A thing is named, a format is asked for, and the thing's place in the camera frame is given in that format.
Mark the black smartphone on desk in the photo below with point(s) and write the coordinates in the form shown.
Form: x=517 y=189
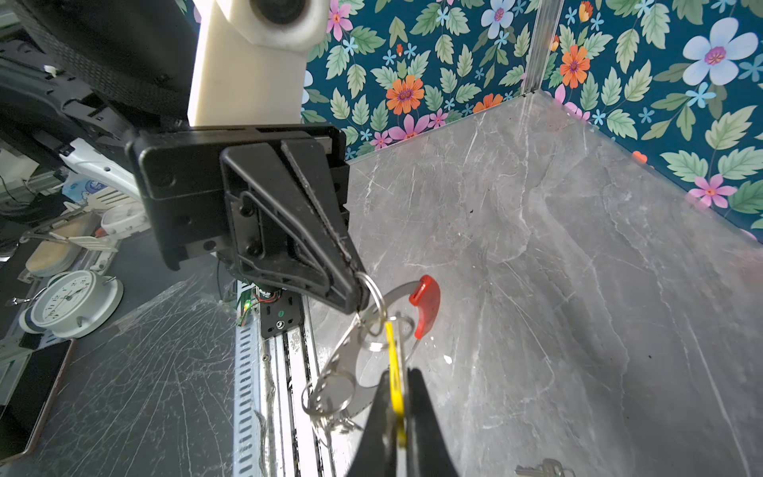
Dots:
x=24 y=416

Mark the green key tag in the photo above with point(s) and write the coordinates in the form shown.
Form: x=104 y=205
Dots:
x=547 y=468

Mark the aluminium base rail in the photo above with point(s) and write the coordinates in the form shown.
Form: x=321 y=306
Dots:
x=289 y=444

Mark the silver metal keyring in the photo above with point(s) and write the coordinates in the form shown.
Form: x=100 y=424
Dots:
x=337 y=395

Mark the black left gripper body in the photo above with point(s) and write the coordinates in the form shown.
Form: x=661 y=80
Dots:
x=181 y=186

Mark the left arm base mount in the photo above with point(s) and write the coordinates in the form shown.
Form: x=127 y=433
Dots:
x=280 y=311

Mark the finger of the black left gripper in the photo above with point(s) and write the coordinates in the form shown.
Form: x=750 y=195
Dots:
x=260 y=191
x=320 y=219

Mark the white round clock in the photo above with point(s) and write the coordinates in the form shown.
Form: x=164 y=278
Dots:
x=73 y=304

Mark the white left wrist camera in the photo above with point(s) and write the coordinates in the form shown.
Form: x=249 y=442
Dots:
x=251 y=59

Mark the red key tag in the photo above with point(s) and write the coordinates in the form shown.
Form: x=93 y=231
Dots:
x=426 y=298

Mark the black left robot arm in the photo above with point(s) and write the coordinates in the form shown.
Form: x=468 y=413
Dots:
x=137 y=55

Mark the yellow key tag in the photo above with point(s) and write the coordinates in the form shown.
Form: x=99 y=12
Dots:
x=397 y=378

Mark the white perforated cable duct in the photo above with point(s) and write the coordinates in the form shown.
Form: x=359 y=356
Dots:
x=246 y=455

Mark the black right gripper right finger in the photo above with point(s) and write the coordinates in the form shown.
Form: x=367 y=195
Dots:
x=427 y=453

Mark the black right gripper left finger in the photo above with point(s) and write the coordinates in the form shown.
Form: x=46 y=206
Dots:
x=374 y=455

